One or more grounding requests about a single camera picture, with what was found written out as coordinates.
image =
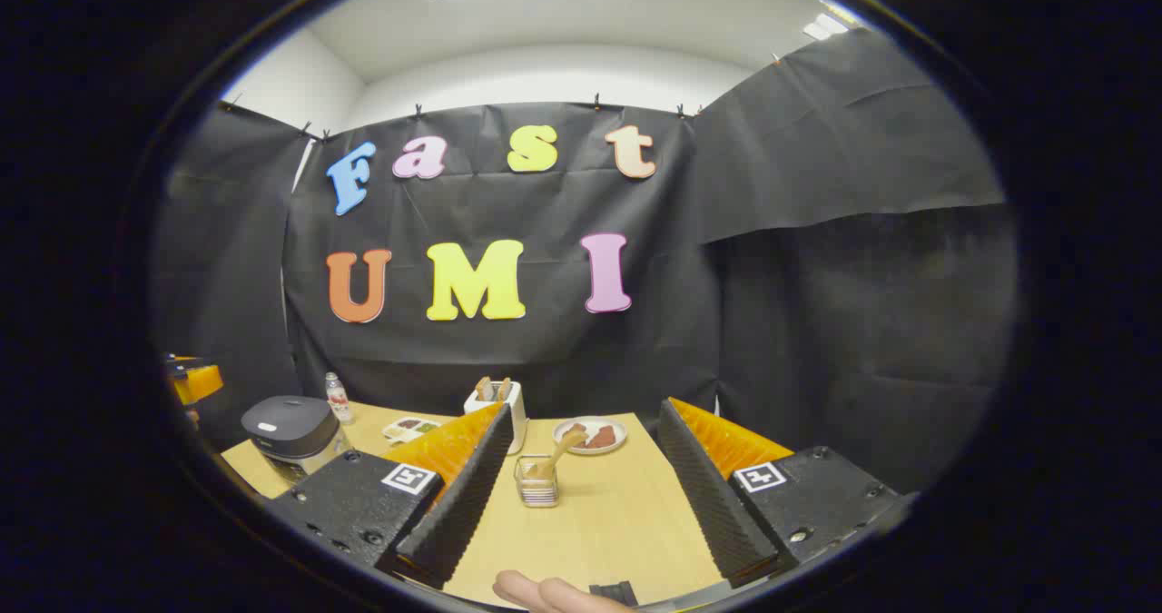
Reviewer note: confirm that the white divided bean dish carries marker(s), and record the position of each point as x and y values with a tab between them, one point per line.
410	429

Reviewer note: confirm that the white round plate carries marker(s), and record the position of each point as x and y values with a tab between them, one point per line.
608	449

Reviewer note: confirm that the white toaster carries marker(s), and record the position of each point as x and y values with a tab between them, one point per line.
481	406

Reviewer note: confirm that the toast slice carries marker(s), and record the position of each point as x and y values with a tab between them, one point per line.
484	389
503	389

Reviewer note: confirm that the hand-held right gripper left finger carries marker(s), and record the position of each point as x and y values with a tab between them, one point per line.
458	495

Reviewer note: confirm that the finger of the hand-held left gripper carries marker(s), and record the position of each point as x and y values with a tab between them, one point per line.
201	384

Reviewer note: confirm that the red meat slice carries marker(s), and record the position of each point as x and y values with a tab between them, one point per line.
572	431
603	438

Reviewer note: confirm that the black backdrop cloth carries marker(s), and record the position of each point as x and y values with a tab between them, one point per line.
545	213

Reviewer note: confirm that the clear drink bottle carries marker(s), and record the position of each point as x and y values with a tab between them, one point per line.
339	402

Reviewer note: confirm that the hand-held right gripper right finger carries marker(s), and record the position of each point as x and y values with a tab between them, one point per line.
713	495

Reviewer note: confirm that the small ceiling light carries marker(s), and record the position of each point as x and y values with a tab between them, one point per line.
828	25

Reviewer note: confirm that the wooden spoon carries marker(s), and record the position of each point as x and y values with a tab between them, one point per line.
554	457

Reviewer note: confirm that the dark grey rice cooker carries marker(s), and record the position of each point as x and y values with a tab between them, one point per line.
290	418

